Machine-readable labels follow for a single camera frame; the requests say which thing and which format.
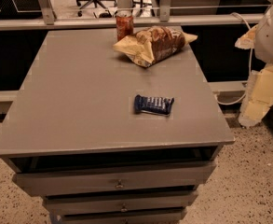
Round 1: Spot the grey metal railing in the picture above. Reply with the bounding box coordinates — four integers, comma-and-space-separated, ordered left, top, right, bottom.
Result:
0, 0, 273, 31

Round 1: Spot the white cable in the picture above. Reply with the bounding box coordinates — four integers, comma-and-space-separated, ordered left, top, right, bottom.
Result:
215, 11, 255, 106

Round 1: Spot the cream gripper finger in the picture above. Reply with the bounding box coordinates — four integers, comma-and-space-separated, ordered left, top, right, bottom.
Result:
235, 25, 257, 49
239, 64, 273, 127

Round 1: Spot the grey drawer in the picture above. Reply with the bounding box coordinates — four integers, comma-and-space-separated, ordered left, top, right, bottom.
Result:
54, 207, 186, 224
44, 190, 198, 215
13, 161, 216, 196

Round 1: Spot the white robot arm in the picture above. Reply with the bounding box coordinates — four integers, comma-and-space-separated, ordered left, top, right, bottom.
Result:
235, 5, 273, 127

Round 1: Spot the top grey drawer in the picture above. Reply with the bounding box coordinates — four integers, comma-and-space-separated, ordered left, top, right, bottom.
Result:
13, 161, 216, 196

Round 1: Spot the red soda can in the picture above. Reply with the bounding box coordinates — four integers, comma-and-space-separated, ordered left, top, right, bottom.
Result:
116, 10, 133, 41

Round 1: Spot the black office chair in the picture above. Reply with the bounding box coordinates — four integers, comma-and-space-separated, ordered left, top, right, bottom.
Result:
76, 0, 117, 17

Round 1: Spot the brown chip bag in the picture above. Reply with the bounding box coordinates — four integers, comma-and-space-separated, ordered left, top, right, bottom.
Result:
113, 26, 198, 68

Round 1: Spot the middle grey drawer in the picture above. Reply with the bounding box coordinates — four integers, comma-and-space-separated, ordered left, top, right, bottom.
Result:
44, 190, 198, 215

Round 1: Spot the blue rxbar wrapper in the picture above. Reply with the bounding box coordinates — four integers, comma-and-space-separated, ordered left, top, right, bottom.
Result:
134, 95, 174, 116

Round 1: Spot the grey drawer cabinet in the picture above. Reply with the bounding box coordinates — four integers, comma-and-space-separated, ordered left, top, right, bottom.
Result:
0, 26, 236, 224

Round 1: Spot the bottom grey drawer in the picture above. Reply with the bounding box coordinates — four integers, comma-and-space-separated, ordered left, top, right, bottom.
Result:
54, 207, 186, 224

